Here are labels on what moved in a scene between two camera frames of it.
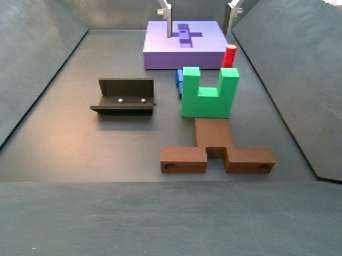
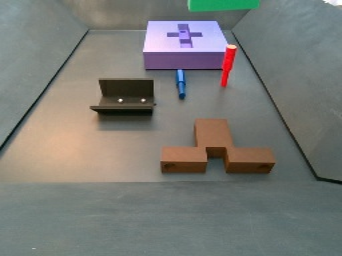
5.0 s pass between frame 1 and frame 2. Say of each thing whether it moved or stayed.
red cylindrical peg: stayed
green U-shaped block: moved
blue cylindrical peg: stayed
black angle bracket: stayed
